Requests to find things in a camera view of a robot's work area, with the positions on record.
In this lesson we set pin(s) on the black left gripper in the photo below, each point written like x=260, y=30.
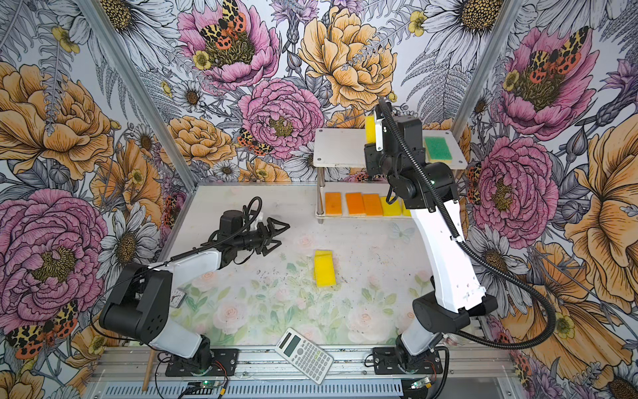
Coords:
x=266, y=238

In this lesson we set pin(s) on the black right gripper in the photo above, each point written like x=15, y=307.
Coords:
x=372, y=153

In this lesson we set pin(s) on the yellow bottom sponge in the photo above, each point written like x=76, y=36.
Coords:
x=370, y=129

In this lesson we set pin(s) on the orange top sponge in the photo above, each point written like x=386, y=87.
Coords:
x=372, y=205

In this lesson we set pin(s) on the orange sponge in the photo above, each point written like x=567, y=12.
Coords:
x=333, y=204
x=372, y=205
x=355, y=204

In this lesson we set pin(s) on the green scouring sponge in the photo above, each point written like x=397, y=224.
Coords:
x=437, y=149

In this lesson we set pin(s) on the yellow top stack sponge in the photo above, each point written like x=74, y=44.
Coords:
x=324, y=270

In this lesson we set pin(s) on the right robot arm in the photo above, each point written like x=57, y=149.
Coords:
x=458, y=295

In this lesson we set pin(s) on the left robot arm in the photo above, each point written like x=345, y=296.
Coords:
x=139, y=302

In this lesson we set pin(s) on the white two-tier shelf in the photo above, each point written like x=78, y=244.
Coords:
x=342, y=148

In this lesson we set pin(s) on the small analog clock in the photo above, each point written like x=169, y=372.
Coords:
x=177, y=297

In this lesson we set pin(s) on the white scientific calculator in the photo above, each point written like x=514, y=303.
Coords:
x=311, y=360

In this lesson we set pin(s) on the green circuit board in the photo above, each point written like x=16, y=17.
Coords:
x=217, y=388

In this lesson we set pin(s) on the wooden stick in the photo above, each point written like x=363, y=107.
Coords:
x=148, y=371

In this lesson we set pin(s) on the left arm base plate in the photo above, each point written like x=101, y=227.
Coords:
x=217, y=362

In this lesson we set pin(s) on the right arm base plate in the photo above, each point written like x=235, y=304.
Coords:
x=395, y=361

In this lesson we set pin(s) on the aluminium front rail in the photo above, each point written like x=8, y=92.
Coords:
x=262, y=363

